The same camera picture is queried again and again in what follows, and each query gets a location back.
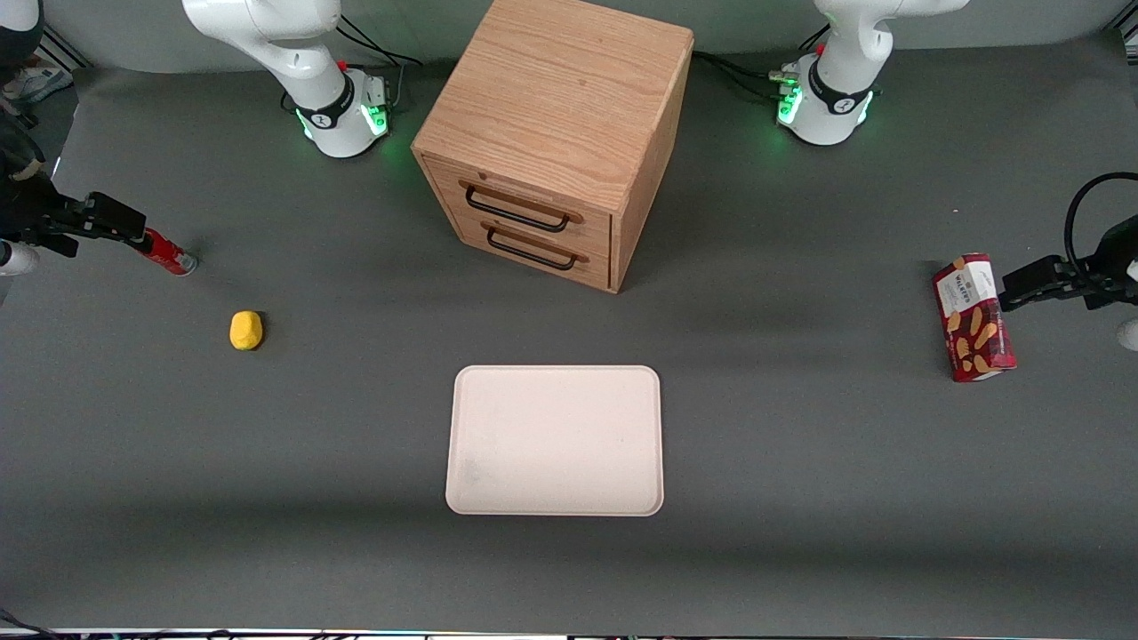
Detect wooden drawer cabinet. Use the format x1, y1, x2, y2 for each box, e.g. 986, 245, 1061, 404
411, 0, 695, 294

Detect black arm base cables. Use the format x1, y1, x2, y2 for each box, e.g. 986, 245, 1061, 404
692, 25, 832, 106
336, 13, 424, 113

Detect red coke bottle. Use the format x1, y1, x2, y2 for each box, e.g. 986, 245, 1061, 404
133, 228, 198, 276

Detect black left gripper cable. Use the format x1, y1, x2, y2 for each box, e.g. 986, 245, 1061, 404
1063, 172, 1138, 278

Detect white grey sneaker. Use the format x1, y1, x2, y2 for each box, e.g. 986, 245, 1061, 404
3, 64, 74, 103

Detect black wood drawer handle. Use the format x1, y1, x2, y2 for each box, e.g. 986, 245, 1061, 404
481, 222, 589, 272
459, 178, 585, 235

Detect black left arm base cables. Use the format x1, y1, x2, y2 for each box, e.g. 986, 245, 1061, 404
692, 25, 832, 106

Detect beige plastic tray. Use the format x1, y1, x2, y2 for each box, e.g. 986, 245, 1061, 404
445, 364, 665, 517

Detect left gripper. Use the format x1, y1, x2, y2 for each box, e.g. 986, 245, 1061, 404
999, 213, 1138, 353

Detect red shortbread cookie box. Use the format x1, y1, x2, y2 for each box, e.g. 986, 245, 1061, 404
932, 252, 1018, 383

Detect wooden drawer front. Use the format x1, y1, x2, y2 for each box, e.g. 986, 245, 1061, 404
445, 208, 613, 292
423, 156, 613, 255

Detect black right arm base cables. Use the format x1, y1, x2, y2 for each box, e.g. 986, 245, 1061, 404
336, 13, 424, 113

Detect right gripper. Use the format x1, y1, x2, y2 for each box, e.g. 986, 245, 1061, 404
0, 173, 148, 276

